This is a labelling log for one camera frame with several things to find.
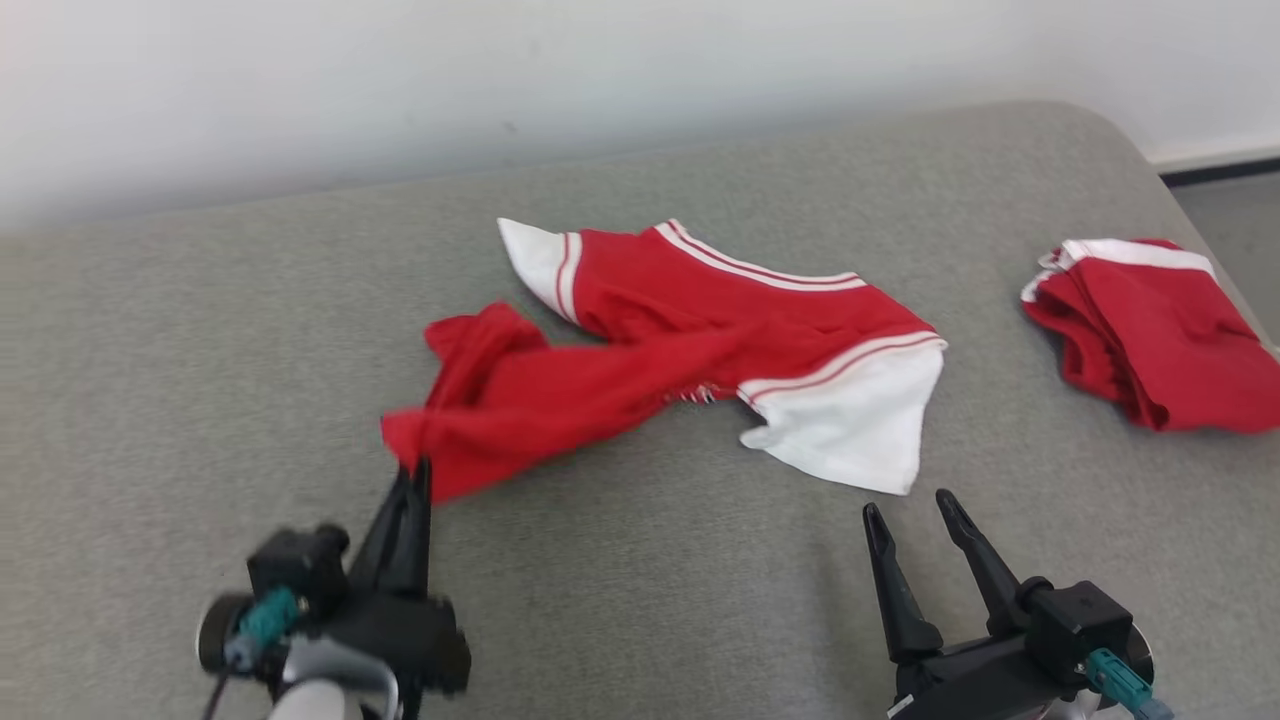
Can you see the red shorts white trim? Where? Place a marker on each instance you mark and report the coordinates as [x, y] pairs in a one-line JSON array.
[[1160, 330]]

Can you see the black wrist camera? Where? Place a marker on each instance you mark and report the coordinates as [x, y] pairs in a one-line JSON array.
[[1080, 620], [295, 565]]

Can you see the red jersey shirt white sleeves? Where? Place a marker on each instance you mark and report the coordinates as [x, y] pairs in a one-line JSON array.
[[700, 330]]

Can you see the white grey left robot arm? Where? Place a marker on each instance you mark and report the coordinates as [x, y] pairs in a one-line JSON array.
[[320, 685]]

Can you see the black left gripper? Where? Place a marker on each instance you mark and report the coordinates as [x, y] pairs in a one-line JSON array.
[[400, 640]]

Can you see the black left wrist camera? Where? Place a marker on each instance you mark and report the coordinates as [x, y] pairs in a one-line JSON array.
[[295, 565]]

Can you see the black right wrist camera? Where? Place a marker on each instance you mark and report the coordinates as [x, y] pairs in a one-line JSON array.
[[1080, 620]]

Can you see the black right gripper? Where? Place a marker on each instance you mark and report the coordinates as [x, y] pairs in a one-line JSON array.
[[980, 685]]

